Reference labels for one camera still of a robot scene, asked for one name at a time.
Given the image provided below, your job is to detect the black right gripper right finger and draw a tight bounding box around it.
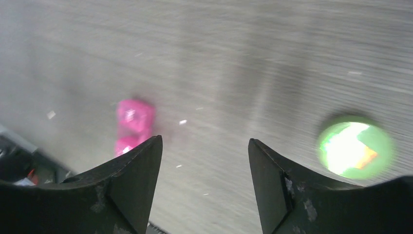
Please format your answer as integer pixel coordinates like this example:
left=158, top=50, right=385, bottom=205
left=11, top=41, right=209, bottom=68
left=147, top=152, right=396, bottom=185
left=248, top=138, right=413, bottom=234

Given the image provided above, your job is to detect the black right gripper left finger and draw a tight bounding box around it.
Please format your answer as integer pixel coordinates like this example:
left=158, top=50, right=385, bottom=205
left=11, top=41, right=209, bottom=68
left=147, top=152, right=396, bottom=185
left=0, top=136, right=163, bottom=234

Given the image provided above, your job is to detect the green bottle cap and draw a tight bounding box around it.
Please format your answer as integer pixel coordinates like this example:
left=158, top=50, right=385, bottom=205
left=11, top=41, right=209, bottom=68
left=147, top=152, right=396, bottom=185
left=317, top=115, right=395, bottom=180

